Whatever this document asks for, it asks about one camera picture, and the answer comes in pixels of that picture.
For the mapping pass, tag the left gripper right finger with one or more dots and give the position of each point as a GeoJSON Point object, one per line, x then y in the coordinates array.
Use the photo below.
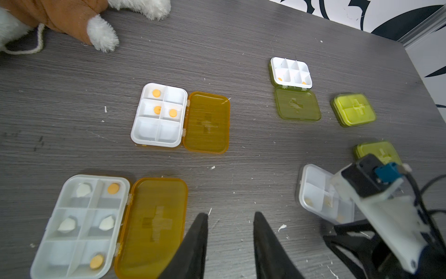
{"type": "Point", "coordinates": [271, 260]}

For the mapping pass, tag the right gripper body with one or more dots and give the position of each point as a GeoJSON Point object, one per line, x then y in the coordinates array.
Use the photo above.
{"type": "Point", "coordinates": [367, 256]}

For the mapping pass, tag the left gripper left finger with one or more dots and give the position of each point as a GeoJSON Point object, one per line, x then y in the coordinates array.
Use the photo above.
{"type": "Point", "coordinates": [190, 258]}

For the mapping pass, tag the clear lid pillbox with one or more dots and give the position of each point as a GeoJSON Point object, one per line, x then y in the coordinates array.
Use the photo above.
{"type": "Point", "coordinates": [316, 195]}

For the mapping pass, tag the green pillbox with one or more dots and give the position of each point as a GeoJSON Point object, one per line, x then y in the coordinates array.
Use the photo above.
{"type": "Point", "coordinates": [383, 150]}
{"type": "Point", "coordinates": [353, 109]}
{"type": "Point", "coordinates": [292, 90]}

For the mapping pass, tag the yellow pillbox near left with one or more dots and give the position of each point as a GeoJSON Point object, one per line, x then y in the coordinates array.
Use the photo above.
{"type": "Point", "coordinates": [103, 223]}

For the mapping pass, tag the yellow pillbox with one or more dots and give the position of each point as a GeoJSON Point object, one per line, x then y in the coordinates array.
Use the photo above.
{"type": "Point", "coordinates": [168, 117]}
{"type": "Point", "coordinates": [103, 223]}

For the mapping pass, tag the yellow pillbox far left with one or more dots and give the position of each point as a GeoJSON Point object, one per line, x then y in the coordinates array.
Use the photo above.
{"type": "Point", "coordinates": [168, 117]}

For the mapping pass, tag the white plush bunny toy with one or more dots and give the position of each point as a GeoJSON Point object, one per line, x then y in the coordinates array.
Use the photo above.
{"type": "Point", "coordinates": [81, 19]}

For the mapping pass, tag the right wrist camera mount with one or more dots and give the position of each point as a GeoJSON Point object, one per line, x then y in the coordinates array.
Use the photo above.
{"type": "Point", "coordinates": [390, 200]}

